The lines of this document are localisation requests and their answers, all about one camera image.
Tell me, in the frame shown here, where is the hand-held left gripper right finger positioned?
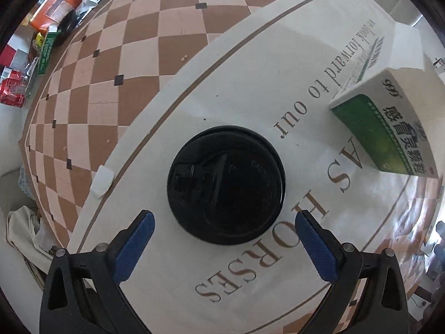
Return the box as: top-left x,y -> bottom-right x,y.
295,210 -> 408,334

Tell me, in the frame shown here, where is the red soda can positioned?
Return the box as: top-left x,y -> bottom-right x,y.
0,70 -> 26,107

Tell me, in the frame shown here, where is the small white paper scrap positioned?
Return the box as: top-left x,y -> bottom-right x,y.
91,166 -> 115,198

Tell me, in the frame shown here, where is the brown checked tablecloth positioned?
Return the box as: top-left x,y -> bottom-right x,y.
19,0 -> 445,334

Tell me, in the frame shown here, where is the orange cardboard box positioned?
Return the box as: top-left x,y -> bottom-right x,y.
29,0 -> 79,32

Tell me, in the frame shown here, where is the black plastic cup lid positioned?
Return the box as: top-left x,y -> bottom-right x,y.
167,126 -> 287,246

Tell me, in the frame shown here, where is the black tape roll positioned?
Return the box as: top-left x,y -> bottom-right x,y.
56,9 -> 82,46

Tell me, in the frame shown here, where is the small green and white box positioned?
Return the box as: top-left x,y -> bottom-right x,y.
36,24 -> 60,76

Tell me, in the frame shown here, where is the green and white medicine box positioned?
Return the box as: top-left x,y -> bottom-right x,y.
328,68 -> 439,179

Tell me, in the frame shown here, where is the white cloth bag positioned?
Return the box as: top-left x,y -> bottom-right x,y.
7,205 -> 59,272

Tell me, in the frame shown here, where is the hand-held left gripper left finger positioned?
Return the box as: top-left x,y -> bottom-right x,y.
40,210 -> 156,334

